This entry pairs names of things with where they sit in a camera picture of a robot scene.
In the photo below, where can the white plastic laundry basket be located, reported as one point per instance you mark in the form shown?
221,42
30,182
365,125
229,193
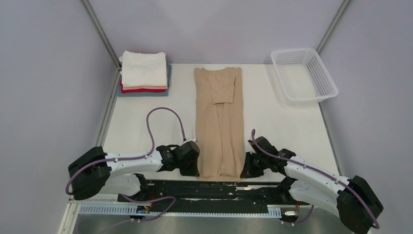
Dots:
303,76

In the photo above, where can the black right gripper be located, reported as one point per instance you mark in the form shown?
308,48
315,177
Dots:
248,171

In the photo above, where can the right corner metal post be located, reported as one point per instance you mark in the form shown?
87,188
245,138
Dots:
333,25

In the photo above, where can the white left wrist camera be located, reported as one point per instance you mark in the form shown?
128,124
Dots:
191,140

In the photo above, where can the peach folded t shirt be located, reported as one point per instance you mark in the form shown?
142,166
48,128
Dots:
145,87

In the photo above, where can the red folded t shirt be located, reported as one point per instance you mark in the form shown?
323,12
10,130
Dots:
139,91

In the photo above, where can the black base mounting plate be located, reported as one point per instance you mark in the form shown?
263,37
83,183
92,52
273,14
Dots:
218,197

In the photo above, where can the aluminium frame rail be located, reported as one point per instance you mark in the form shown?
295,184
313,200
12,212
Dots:
72,218

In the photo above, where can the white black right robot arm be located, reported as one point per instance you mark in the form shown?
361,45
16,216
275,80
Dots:
352,200

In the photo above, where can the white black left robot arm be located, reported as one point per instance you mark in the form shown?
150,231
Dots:
98,172

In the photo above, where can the corner metal post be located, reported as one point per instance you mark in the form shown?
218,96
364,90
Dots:
333,25
100,31

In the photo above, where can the beige t shirt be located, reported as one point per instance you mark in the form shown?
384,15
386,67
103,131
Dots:
219,126

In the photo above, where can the left corner metal post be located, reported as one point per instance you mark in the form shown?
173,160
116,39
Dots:
100,31

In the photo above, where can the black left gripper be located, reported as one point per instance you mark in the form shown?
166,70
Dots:
194,171

